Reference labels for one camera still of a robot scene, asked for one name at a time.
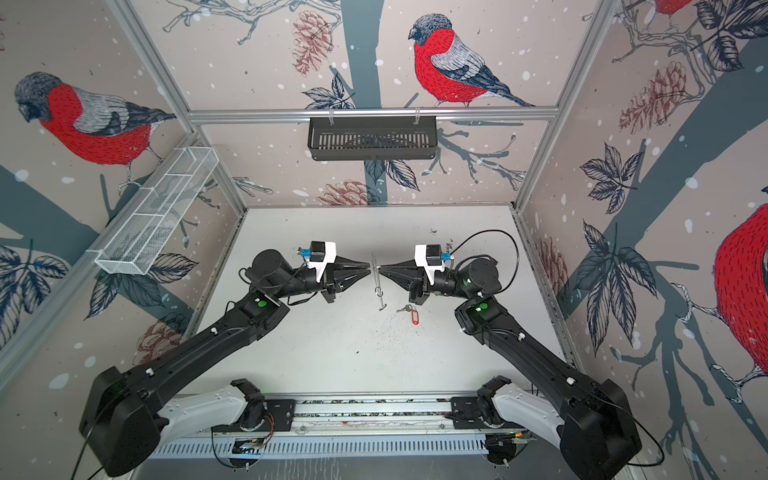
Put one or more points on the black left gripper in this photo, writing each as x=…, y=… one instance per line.
x=339, y=271

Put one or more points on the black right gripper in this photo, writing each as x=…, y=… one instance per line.
x=414, y=280

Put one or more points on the silver metal carabiner keyring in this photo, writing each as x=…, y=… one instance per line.
x=378, y=287

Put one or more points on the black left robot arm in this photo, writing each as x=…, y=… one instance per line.
x=128, y=415

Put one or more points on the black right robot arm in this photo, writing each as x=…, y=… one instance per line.
x=592, y=425

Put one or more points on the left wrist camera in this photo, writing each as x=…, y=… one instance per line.
x=318, y=257

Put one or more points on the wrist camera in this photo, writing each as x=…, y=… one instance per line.
x=318, y=257
x=431, y=259

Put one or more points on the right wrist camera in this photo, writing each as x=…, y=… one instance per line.
x=431, y=259

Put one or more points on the black hanging wire basket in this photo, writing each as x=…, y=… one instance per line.
x=373, y=138

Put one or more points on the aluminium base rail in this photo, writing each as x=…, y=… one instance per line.
x=324, y=428

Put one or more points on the white mesh wire shelf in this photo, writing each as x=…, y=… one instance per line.
x=143, y=235

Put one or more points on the horizontal aluminium frame bar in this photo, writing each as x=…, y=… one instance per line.
x=269, y=116

